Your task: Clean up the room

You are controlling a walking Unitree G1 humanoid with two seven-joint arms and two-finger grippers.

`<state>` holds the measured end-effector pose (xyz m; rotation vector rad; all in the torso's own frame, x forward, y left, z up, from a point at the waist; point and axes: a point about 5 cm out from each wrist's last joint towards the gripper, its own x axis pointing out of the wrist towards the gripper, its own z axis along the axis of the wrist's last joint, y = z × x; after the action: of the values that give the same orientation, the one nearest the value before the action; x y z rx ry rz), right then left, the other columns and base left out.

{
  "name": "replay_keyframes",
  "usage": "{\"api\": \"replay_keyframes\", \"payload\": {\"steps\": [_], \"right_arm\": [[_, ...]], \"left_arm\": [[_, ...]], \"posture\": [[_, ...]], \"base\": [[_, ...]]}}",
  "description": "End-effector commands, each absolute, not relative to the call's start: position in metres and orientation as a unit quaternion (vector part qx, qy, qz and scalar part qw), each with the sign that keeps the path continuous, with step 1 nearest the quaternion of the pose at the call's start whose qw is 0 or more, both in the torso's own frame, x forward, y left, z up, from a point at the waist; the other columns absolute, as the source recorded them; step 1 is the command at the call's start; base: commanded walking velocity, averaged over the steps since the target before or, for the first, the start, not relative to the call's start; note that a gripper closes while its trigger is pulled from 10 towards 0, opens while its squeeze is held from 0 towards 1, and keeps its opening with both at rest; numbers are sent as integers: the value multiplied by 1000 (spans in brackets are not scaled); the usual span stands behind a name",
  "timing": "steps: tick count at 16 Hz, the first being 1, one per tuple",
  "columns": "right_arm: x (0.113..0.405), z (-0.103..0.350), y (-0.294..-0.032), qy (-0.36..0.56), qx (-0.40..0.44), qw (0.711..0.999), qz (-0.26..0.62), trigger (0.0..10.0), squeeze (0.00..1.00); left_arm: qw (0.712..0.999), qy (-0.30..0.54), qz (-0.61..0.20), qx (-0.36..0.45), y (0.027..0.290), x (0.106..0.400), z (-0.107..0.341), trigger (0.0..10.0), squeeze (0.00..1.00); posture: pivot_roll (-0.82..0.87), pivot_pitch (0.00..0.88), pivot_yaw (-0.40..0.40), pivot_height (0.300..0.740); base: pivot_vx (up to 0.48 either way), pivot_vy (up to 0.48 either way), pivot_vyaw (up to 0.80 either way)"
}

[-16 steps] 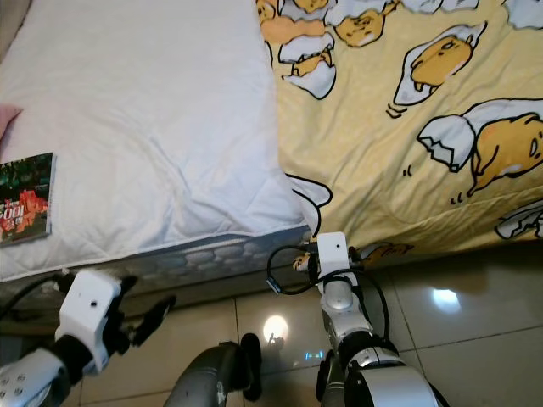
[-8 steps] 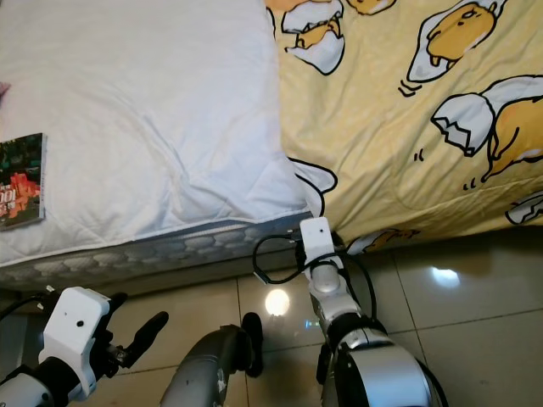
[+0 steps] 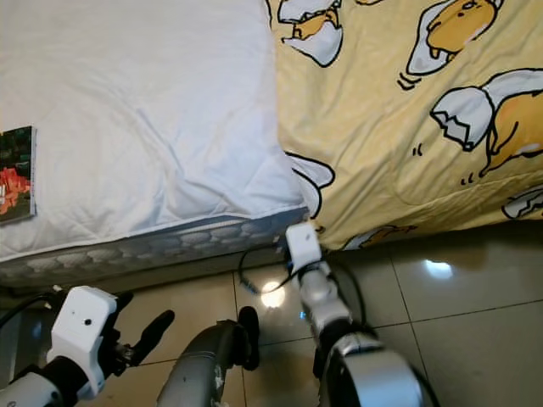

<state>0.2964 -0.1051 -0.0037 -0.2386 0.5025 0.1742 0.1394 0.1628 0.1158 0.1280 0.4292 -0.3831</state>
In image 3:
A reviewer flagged yellow cartoon egg blanket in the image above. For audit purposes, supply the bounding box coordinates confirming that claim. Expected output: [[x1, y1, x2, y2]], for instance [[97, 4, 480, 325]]
[[266, 0, 543, 252]]

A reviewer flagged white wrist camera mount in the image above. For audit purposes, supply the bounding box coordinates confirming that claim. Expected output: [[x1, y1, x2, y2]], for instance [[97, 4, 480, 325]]
[[46, 285, 120, 400], [283, 221, 324, 276]]

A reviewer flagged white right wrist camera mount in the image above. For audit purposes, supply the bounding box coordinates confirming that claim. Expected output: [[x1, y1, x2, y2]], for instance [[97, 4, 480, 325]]
[[283, 221, 324, 276]]

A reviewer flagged dark green red book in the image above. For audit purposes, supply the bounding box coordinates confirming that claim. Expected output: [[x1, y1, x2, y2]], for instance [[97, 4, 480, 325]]
[[0, 125, 39, 224]]

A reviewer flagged grey black left robot leg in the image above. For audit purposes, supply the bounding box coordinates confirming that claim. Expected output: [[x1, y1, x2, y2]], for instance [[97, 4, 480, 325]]
[[155, 306, 262, 407]]

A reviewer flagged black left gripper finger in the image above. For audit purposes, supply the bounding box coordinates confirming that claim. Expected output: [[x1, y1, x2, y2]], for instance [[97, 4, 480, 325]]
[[131, 309, 176, 368]]

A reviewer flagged white quilted mattress pad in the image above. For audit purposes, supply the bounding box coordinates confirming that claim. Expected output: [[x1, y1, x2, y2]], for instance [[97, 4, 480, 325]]
[[0, 0, 311, 264]]

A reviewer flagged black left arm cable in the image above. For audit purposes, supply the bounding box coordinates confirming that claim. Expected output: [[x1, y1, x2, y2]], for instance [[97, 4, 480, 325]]
[[0, 291, 66, 329]]

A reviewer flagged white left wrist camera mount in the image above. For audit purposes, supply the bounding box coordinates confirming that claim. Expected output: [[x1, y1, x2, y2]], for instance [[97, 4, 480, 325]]
[[46, 285, 120, 400]]

